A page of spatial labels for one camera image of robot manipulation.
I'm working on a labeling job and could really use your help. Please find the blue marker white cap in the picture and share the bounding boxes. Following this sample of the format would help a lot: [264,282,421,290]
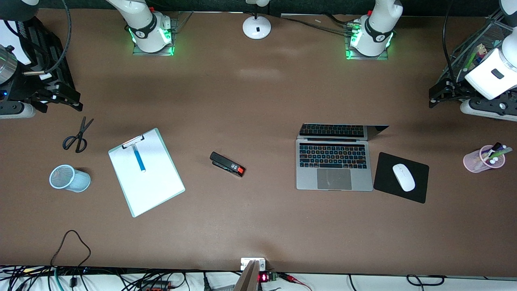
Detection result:
[132,144,146,173]

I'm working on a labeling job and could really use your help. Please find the silver laptop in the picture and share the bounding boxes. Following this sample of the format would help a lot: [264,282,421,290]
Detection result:
[296,123,389,192]

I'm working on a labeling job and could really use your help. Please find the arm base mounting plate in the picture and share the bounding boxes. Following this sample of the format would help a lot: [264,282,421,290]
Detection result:
[132,16,175,56]
[345,24,389,61]

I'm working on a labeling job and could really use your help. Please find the black stacked paper tray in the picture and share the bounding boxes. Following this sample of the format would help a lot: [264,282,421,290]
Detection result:
[0,16,77,101]

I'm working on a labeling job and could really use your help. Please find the white paper stack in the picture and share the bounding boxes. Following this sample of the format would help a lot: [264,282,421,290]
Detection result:
[0,19,32,66]

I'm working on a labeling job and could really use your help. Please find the pink translucent pen cup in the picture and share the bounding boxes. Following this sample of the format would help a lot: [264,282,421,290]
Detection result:
[463,145,506,173]

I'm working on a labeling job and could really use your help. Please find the mint green clipboard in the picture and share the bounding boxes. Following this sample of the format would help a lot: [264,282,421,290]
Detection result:
[108,128,186,218]

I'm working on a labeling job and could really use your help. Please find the light blue mesh cup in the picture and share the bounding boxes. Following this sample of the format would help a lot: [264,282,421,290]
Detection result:
[49,164,91,193]

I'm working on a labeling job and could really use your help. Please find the white computer mouse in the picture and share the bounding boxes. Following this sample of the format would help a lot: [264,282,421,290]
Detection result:
[392,163,416,192]

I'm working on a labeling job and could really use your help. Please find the black mouse pad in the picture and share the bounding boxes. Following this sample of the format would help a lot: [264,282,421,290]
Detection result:
[373,152,430,204]

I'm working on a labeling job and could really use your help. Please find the white paper sheet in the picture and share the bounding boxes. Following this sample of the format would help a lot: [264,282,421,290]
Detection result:
[109,130,184,217]

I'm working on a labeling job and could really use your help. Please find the black stapler red tip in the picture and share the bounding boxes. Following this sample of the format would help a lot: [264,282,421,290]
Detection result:
[209,152,246,177]

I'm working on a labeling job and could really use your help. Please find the white lamp base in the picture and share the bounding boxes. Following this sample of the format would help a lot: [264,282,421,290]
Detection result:
[242,0,272,40]

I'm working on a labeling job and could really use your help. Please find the black handled scissors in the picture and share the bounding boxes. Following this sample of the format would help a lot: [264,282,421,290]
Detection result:
[62,116,94,154]

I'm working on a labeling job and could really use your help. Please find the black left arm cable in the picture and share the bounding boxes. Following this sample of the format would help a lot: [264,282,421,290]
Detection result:
[442,0,459,79]

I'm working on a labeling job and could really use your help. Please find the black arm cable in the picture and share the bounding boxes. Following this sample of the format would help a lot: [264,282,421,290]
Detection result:
[442,0,459,79]
[4,0,72,76]

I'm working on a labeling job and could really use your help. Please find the grey wire mesh tray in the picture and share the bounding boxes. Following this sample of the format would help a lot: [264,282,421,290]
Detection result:
[444,16,517,81]

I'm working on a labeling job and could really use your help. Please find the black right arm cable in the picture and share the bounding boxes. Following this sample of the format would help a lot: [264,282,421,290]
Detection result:
[4,0,72,76]

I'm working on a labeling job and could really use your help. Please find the black looped cable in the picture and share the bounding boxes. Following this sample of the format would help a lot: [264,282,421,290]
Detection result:
[50,230,92,269]

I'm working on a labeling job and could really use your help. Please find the black table cable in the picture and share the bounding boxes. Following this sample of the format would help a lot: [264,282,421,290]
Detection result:
[281,13,356,35]

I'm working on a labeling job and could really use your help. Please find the black floor cable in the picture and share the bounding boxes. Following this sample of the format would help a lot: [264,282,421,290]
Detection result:
[406,274,446,286]

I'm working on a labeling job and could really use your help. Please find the red wire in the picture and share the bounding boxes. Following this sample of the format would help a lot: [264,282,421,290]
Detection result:
[279,274,312,291]

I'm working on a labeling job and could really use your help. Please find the white mount block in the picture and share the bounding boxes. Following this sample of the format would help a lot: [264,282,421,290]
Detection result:
[241,258,266,271]

